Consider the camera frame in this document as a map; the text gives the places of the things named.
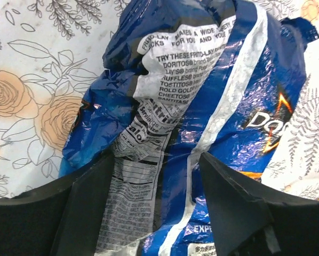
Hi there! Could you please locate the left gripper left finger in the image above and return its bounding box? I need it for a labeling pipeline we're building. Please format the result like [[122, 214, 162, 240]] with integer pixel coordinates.
[[0, 154, 115, 255]]

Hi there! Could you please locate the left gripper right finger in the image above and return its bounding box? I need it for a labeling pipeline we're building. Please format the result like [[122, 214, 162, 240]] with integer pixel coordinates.
[[199, 153, 319, 255]]

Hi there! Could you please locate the blue Doritos chip bag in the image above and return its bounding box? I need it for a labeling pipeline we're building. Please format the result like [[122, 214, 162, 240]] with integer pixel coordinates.
[[60, 1, 318, 255]]

